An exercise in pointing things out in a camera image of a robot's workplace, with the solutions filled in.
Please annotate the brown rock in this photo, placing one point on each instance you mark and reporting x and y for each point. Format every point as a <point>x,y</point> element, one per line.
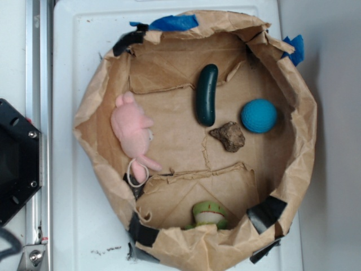
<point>230,135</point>

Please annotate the dark green plastic pickle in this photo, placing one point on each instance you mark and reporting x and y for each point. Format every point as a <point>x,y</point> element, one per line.
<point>205,95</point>

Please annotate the pink plush bunny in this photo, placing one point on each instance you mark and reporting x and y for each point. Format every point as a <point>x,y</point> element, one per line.
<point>131,127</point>

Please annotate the blue foam ball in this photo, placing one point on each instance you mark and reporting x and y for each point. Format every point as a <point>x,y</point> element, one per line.
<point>259,116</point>

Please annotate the green plush frog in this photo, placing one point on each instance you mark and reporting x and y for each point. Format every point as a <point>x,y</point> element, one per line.
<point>208,212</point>

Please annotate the brown paper bag enclosure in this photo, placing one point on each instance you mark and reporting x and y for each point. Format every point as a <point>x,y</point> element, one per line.
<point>261,186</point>

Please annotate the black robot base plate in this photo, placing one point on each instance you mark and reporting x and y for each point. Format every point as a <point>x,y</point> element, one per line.
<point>20,161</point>

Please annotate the aluminium frame rail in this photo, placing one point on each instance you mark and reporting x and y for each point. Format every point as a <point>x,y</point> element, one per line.
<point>38,108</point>

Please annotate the metal corner bracket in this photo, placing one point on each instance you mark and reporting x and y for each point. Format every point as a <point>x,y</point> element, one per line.
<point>32,257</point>

